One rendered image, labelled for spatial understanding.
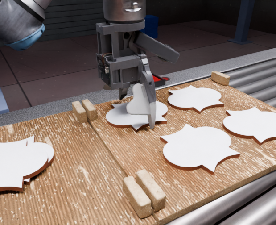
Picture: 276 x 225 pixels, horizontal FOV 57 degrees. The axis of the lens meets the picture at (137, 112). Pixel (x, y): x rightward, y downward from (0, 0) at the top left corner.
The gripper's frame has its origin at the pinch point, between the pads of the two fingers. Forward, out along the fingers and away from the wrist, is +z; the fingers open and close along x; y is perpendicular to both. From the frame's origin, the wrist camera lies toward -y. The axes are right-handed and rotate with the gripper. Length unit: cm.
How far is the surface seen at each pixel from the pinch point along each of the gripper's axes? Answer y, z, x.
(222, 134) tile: -10.2, 0.1, 15.7
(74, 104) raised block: 12.3, -2.3, -6.6
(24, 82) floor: 11, 93, -275
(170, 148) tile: 1.0, -0.2, 14.5
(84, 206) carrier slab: 18.6, 0.3, 18.7
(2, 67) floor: 32, 92, -349
